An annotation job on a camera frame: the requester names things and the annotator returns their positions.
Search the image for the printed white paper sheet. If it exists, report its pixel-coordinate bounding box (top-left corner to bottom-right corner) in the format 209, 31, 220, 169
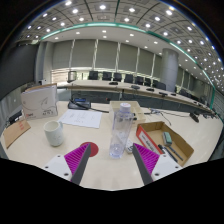
58, 108, 103, 129

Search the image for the brown box with red label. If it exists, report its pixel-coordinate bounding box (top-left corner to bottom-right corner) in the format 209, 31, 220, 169
135, 120, 195, 168

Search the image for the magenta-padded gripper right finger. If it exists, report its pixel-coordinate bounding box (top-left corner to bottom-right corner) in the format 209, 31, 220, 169
131, 143, 184, 186

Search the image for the white copy paper box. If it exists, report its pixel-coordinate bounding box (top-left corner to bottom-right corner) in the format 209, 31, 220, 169
20, 83, 59, 121

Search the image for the thin black cable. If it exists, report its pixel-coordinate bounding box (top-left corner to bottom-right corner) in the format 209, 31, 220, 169
149, 107, 193, 126

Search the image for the black conference microphone unit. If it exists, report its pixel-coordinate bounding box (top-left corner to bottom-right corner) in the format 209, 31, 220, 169
67, 98, 92, 111

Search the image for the flat round red coaster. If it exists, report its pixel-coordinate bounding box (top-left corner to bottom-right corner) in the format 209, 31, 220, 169
79, 141, 100, 158

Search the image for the grey whiteboard eraser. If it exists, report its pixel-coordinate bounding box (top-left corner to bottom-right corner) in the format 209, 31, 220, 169
162, 131, 173, 147

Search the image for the small dark monitor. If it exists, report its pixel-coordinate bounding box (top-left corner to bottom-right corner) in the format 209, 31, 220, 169
67, 70, 77, 84

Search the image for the row of black office chairs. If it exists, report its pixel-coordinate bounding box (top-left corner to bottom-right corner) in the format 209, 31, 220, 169
87, 69, 208, 104

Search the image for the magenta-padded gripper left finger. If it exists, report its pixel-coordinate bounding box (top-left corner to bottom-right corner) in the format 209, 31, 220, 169
43, 143, 92, 186

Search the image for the small black desk device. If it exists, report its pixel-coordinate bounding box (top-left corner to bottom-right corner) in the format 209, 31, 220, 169
189, 112, 200, 124

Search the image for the clear plastic water bottle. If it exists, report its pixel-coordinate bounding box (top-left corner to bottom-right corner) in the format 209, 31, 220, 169
109, 102, 135, 160

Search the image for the black marker pen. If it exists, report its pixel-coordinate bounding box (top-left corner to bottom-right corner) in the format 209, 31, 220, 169
157, 143, 179, 164
166, 146, 185, 162

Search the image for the group of ceiling lights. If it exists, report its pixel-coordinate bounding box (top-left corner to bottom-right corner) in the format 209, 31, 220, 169
26, 0, 224, 88

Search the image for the white ceramic mug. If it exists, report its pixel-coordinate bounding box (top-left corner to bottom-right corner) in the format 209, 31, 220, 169
43, 119, 65, 148

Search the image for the flat brown cardboard piece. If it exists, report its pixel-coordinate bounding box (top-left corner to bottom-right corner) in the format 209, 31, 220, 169
1, 119, 32, 150

